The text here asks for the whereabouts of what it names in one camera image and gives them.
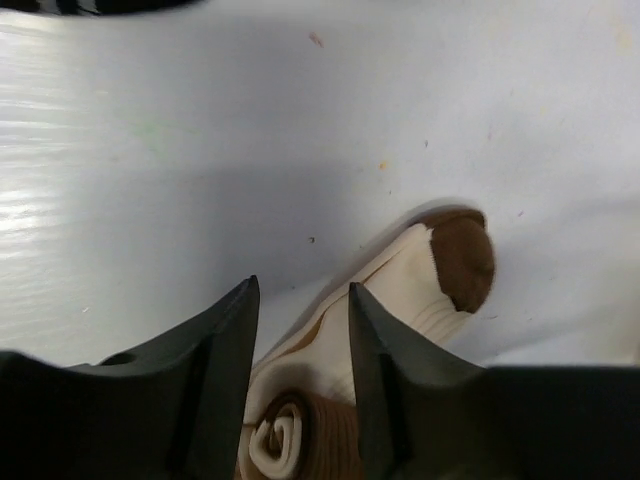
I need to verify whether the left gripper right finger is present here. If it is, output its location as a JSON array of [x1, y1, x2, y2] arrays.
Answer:
[[348, 283, 639, 479]]

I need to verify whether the cream and brown sock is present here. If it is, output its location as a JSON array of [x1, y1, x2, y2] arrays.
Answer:
[[237, 208, 509, 479]]

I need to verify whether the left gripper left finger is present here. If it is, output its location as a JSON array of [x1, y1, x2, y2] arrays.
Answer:
[[1, 277, 259, 479]]

